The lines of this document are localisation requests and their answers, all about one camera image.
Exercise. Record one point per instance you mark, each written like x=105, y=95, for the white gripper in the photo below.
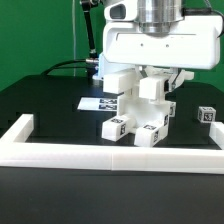
x=191, y=43

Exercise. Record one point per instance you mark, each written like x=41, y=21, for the white U-shaped fence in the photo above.
x=16, y=151

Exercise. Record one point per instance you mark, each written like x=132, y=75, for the white chair back part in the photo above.
x=154, y=83

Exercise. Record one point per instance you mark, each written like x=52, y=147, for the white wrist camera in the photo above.
x=125, y=10

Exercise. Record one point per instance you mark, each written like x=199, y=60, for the white tag base sheet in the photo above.
x=97, y=104

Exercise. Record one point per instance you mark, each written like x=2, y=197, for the white chair seat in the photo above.
x=144, y=110

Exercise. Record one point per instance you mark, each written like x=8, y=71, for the white long chair part left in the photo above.
x=119, y=81

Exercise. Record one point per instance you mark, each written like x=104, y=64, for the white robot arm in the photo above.
x=159, y=33

